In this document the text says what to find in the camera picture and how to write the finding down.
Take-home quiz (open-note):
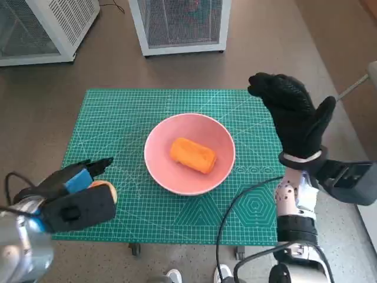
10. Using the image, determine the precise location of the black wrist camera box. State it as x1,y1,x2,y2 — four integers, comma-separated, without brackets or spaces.
41,185,118,234
315,159,377,206

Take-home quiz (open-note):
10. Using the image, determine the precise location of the white cabinet with vent side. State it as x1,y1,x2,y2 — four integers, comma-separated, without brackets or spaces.
0,0,100,67

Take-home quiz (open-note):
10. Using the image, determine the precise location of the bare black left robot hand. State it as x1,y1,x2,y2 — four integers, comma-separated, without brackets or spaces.
13,157,114,207

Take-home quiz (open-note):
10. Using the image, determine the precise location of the pink bowl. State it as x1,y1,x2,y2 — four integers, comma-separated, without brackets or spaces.
144,113,236,196

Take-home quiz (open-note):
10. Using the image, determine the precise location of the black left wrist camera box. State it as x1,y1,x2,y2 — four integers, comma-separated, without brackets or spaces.
41,185,118,234

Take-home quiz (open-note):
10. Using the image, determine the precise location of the green cutting mat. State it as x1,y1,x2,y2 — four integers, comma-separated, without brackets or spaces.
50,89,285,246

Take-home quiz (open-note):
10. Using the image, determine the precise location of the round toy bread bun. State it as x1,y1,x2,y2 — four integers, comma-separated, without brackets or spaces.
88,180,119,204

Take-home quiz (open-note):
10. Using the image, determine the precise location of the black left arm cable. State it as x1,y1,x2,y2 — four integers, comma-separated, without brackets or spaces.
4,172,41,219

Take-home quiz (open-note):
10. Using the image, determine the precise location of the grey chair with metal leg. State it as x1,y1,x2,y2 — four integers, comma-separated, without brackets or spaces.
335,60,377,103

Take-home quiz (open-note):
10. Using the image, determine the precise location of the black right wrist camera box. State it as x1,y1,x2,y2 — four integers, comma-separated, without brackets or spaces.
315,159,377,206

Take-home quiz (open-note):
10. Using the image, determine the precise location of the person's white shoe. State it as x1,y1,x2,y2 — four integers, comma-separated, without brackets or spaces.
214,264,233,283
166,268,183,283

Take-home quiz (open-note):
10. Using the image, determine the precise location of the white mesh front cabinet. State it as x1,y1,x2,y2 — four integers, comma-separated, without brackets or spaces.
128,0,232,57

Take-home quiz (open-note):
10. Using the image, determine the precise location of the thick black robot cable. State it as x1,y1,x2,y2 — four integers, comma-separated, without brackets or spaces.
234,240,335,283
216,176,283,283

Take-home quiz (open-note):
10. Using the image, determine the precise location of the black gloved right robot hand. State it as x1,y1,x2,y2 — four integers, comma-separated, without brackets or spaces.
248,72,336,160

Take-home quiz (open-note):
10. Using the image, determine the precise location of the white board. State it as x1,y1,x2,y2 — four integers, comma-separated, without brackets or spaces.
355,203,377,251

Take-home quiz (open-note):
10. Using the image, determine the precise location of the oblong orange toy bread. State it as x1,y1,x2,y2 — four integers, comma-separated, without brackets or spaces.
170,137,217,175

